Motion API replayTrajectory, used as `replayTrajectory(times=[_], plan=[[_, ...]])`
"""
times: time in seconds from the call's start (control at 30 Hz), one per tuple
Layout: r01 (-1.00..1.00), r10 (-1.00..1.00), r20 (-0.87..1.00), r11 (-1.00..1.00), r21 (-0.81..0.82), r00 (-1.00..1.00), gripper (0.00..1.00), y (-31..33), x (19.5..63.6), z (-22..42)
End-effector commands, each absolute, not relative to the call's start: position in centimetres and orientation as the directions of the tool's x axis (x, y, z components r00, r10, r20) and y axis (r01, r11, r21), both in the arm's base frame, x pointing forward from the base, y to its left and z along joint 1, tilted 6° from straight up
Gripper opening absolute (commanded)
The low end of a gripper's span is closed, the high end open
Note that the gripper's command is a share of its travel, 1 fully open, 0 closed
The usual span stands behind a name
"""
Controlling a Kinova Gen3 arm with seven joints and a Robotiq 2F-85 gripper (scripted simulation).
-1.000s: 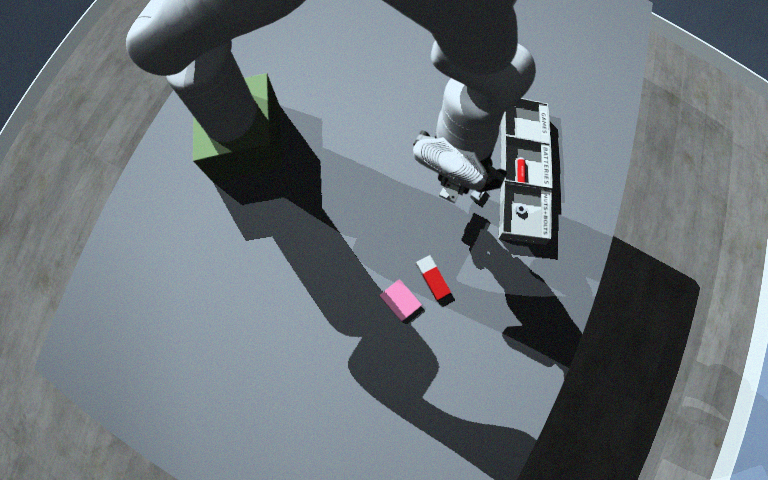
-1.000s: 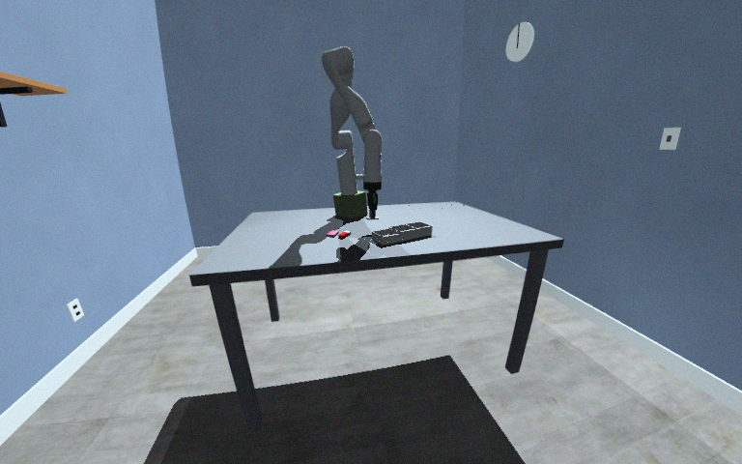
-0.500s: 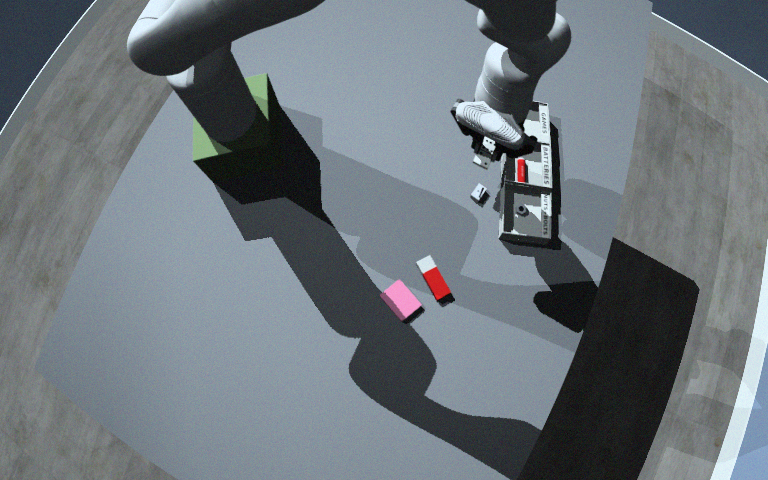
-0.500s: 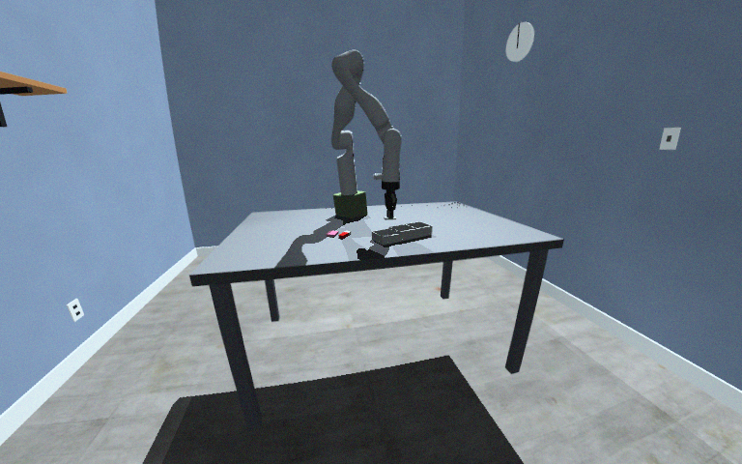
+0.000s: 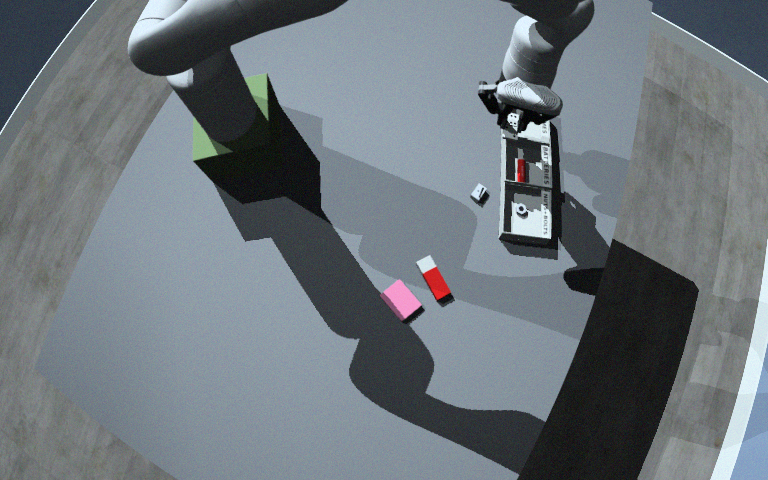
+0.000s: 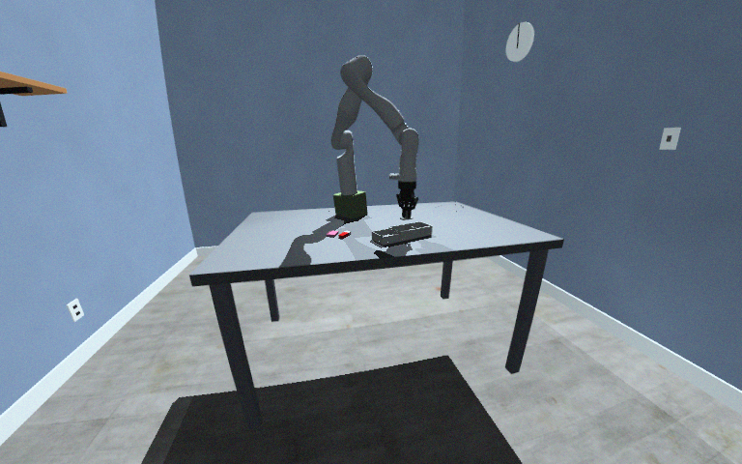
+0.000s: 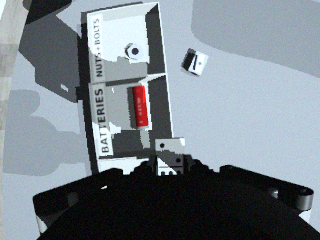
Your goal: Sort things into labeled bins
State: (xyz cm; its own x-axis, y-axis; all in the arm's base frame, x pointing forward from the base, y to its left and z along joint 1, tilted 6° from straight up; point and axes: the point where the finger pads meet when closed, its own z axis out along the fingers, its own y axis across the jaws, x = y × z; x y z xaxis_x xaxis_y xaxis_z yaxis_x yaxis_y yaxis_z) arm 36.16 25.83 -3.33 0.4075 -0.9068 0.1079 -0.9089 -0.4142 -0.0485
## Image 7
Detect white domino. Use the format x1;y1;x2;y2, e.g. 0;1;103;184
155;137;185;175

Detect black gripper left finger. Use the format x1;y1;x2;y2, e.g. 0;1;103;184
32;155;158;235

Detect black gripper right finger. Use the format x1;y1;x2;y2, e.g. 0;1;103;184
183;154;314;223

